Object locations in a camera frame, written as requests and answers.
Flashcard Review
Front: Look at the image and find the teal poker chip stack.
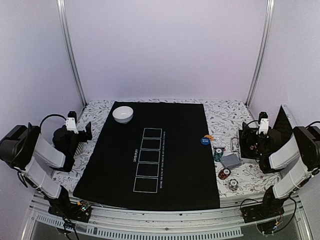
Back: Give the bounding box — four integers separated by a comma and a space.
213, 147, 225, 162

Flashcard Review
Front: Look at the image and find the orange big blind button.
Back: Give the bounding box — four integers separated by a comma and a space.
205, 134, 214, 141

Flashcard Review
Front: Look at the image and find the blue small blind button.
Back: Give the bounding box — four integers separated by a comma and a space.
200, 137, 211, 146

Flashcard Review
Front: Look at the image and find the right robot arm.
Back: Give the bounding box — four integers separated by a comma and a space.
241, 121, 320, 218

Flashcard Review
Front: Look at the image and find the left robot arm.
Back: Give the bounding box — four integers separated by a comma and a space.
0, 111, 92, 217

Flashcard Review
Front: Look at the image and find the aluminium poker case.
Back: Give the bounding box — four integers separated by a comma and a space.
237, 104, 296, 163

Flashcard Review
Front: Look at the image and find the striped metal cup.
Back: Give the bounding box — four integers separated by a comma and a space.
74, 142, 84, 156

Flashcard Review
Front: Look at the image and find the blue playing card deck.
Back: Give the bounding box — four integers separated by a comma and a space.
220, 153, 242, 170

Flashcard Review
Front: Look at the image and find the white ceramic bowl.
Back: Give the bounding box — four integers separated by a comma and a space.
112, 106, 134, 124

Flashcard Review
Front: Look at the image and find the orange poker chip stack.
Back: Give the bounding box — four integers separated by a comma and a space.
218, 168, 231, 180

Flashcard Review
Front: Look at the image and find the white poker chip stack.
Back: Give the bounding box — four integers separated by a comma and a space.
228, 179, 239, 192

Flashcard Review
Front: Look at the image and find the black poker felt mat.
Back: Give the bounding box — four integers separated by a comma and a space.
73, 102, 220, 211

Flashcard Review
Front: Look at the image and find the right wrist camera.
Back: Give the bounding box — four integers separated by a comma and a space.
257, 111, 269, 136

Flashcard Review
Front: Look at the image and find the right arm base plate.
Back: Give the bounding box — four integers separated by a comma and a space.
240, 198, 285, 223

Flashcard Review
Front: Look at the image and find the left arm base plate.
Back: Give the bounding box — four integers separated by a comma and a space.
48, 200, 92, 223

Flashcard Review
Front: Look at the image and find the front aluminium rail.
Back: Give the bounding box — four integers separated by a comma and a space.
21, 193, 315, 240

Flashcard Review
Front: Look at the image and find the right aluminium frame post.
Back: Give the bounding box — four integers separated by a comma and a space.
245, 0, 275, 108

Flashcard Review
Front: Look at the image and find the aluminium frame post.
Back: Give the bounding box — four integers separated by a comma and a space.
56, 0, 88, 107
245, 0, 275, 108

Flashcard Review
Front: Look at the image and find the left aluminium frame post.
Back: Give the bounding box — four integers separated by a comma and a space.
56, 0, 88, 107

